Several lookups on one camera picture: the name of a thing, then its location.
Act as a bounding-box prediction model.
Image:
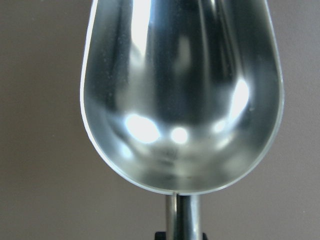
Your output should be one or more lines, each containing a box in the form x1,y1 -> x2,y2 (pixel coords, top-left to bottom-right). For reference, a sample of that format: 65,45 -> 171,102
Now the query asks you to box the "metal ice scoop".
80,0 -> 285,240

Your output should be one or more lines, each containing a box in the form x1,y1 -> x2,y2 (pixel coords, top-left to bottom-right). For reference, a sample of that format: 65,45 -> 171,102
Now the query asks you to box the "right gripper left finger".
154,231 -> 167,240

